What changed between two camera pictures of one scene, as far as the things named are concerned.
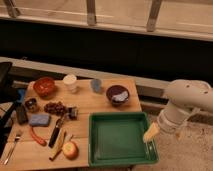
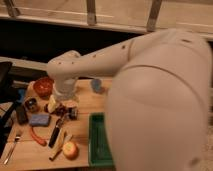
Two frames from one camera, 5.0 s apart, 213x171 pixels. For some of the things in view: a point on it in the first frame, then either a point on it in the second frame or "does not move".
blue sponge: (40, 119) does not move
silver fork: (10, 152) does not move
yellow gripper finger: (152, 131) -> (52, 104)
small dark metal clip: (72, 112) does not move
